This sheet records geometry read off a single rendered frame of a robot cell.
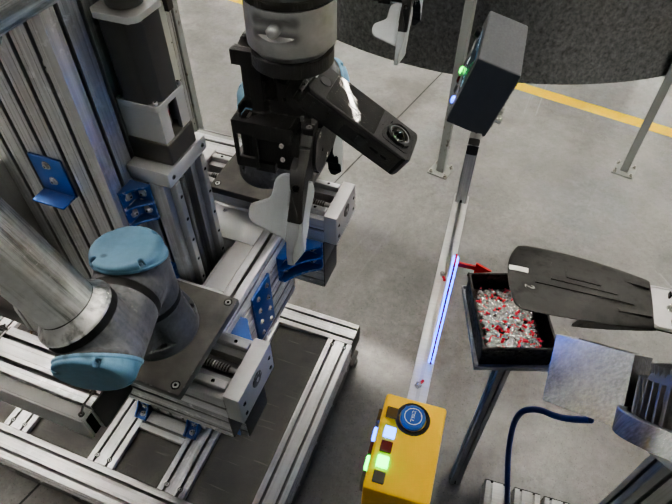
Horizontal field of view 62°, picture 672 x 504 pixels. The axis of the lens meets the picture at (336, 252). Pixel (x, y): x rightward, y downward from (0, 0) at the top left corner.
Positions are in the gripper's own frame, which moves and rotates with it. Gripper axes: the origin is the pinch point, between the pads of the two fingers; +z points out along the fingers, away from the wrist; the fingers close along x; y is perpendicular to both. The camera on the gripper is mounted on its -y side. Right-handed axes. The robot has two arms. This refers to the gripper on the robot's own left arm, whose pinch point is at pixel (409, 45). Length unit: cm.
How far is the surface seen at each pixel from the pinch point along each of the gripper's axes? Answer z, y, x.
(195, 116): 122, 129, -125
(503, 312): 59, -30, 6
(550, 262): 25.1, -31.7, 19.8
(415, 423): 35, -15, 51
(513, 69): 19.7, -19.6, -33.4
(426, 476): 36, -18, 58
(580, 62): 77, -51, -154
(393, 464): 36, -13, 58
